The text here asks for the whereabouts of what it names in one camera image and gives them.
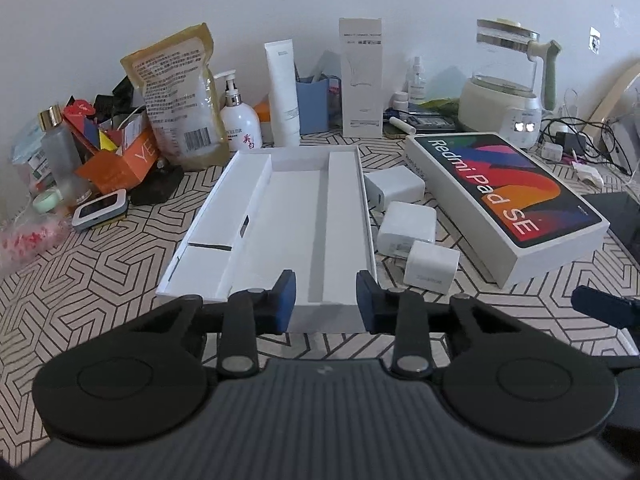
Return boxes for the glass kettle green handle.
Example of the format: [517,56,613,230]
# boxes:
[458,18,564,149]

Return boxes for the black calculator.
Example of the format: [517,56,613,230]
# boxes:
[407,114,457,132]

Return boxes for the blue pen holder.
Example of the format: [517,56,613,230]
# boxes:
[295,75,331,136]

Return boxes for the curved wooden chair back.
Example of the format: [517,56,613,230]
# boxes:
[587,56,640,127]

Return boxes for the grey device with screen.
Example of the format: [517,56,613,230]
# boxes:
[71,188,129,233]

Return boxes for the orange cardboard box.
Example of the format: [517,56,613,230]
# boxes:
[74,112,162,197]

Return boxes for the blue face mask pack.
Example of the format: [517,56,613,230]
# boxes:
[10,124,47,167]

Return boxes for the orange tub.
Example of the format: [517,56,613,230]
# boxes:
[252,99,274,137]

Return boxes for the red packet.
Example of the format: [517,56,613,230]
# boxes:
[64,97,99,127]

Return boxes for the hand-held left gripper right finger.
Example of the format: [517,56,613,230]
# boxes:
[356,270,533,377]

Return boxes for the patterned desktop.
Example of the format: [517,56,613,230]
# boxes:
[0,127,640,441]

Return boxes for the green round jar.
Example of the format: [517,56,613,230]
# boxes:
[32,188,64,214]

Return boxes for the plastic bag red pieces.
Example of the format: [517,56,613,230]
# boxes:
[0,207,72,275]

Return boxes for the gold barcode bag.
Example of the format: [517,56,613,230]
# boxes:
[120,22,232,171]

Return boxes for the white squeeze tube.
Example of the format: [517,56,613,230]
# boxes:
[264,40,302,148]

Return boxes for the small clear spray bottle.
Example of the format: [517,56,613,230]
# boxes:
[407,56,426,107]

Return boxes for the black flat pouch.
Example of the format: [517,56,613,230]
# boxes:
[130,164,185,206]

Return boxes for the white box tray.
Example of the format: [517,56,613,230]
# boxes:
[156,145,379,334]

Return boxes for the green packet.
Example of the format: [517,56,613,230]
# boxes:
[419,97,461,117]

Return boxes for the white pump bottle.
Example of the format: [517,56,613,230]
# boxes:
[213,70,264,154]

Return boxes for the dark flat panel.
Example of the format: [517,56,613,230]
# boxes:
[579,189,640,263]

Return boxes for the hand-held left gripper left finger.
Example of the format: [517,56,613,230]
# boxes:
[117,270,297,377]

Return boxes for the tall white carton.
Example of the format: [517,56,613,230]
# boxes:
[338,17,385,139]

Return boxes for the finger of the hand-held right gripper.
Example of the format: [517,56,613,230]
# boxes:
[571,285,640,332]

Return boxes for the frosted bottle gold cap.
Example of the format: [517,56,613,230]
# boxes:
[38,107,92,207]

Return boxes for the black plug adapter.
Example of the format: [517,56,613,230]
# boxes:
[555,130,589,154]

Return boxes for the colourful tablet box lid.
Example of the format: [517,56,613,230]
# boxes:
[403,132,612,290]

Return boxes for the white charger block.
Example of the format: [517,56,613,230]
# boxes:
[377,201,437,260]
[363,167,426,211]
[403,240,460,289]

